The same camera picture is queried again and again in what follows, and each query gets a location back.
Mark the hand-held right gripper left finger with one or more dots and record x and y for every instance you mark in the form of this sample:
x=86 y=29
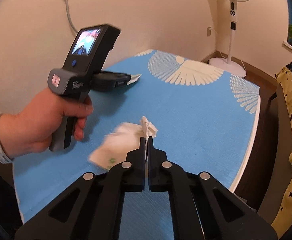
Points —
x=141 y=165

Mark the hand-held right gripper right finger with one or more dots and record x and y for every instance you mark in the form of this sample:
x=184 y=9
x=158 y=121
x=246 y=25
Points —
x=151 y=165

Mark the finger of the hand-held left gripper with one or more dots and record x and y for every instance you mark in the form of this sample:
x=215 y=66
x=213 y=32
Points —
x=113 y=76
x=108 y=86

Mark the silver foil wrapper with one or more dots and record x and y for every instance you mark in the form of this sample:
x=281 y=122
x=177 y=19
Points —
x=135 y=78

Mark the white paper napkin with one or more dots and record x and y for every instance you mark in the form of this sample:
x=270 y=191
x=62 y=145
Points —
x=118 y=140

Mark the person's left hand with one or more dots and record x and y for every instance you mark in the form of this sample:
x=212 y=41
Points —
x=36 y=125

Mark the blue table mat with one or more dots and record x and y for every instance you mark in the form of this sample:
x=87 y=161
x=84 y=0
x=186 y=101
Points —
x=185 y=120

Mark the white standing fan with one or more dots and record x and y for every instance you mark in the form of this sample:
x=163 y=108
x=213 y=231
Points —
x=233 y=17

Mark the white wall outlet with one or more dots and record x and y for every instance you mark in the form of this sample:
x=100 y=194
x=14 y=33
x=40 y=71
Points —
x=209 y=31

